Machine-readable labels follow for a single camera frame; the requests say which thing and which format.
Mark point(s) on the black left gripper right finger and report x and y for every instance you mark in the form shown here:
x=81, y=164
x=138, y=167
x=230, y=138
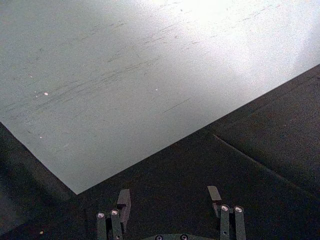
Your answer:
x=228, y=222

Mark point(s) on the black table cloth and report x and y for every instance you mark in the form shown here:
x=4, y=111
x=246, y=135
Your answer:
x=215, y=180

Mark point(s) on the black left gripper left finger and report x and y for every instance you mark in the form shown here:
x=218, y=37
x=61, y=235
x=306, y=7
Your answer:
x=115, y=222

